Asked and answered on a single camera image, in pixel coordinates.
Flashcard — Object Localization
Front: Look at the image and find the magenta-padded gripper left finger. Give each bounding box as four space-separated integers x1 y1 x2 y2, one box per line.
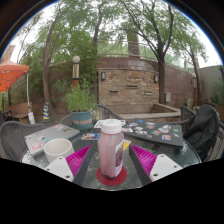
44 144 98 187

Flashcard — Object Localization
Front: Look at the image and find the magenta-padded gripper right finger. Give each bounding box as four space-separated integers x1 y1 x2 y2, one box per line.
129 144 184 186

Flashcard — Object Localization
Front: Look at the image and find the pink drink bottle white cap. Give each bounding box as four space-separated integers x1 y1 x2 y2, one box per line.
97 118 125 180

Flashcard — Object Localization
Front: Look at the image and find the small colourful sticker card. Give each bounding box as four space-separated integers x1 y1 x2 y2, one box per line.
80 132 100 141

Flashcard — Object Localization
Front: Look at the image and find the black laptop with stickers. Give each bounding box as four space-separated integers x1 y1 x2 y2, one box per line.
121 118 185 148

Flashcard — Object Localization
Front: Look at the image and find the grey laptop with stickers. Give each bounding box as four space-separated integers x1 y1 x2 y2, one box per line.
23 123 81 157

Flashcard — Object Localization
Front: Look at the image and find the flat round red coaster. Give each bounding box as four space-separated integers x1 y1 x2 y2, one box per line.
95 165 128 187

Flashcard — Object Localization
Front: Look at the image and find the blue yellow striped cone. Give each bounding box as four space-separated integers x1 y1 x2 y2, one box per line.
42 101 51 121

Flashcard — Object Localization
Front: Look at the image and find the green plant in blue pot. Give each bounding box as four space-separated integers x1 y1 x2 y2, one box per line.
63 79 98 130

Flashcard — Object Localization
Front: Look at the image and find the wooden bench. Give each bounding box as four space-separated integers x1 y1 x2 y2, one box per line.
8 101 33 121

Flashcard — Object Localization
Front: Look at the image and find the orange patio umbrella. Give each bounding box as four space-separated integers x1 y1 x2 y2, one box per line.
0 57 36 125

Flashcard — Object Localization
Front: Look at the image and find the globe lamp post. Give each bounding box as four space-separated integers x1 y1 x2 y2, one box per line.
71 55 82 88

